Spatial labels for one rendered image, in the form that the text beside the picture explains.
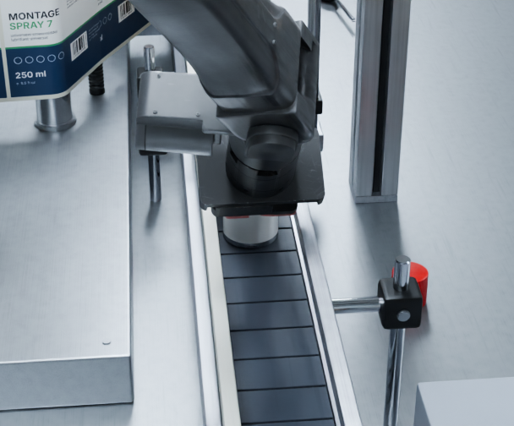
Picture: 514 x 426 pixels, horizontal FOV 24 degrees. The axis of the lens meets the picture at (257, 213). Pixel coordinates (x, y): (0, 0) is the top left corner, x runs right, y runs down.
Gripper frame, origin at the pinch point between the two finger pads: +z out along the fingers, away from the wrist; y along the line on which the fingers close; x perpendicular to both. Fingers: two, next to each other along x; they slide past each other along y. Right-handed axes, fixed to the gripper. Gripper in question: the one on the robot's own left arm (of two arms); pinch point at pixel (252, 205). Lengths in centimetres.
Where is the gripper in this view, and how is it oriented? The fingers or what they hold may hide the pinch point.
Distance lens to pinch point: 108.9
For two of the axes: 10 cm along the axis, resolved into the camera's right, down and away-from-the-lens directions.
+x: 0.8, 9.3, -3.5
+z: -0.7, 3.5, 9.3
